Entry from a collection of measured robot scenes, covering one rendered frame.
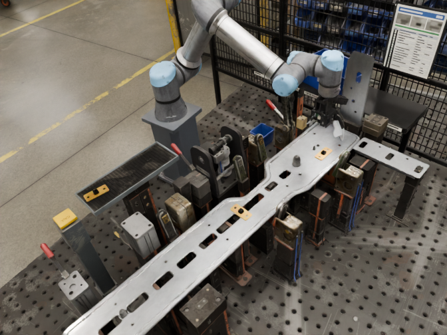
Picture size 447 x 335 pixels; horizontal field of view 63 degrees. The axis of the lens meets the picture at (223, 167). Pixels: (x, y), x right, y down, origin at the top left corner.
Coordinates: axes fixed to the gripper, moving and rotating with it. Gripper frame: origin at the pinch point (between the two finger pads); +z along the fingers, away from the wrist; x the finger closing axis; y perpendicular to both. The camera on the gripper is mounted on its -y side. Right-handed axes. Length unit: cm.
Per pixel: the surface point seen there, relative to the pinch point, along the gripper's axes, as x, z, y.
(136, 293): -8, 10, 93
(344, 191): 15.8, 17.3, 8.4
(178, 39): -280, 88, -136
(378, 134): 11.9, 10.3, -23.7
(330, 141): -2.3, 11.6, -8.8
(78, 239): -35, 3, 96
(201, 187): -21, 4, 51
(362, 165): 15.1, 13.5, -5.9
